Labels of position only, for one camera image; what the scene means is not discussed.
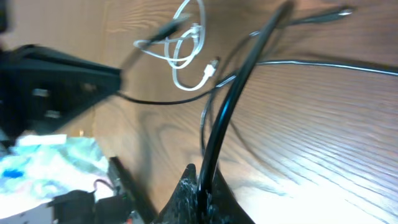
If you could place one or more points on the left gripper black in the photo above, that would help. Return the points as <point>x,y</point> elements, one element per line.
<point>43,89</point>

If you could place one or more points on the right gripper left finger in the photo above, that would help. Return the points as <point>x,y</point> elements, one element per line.
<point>182,205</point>

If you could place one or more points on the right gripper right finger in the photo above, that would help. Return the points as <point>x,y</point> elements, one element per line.
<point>223,207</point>

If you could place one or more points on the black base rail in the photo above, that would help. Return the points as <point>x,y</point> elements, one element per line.
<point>127,204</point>

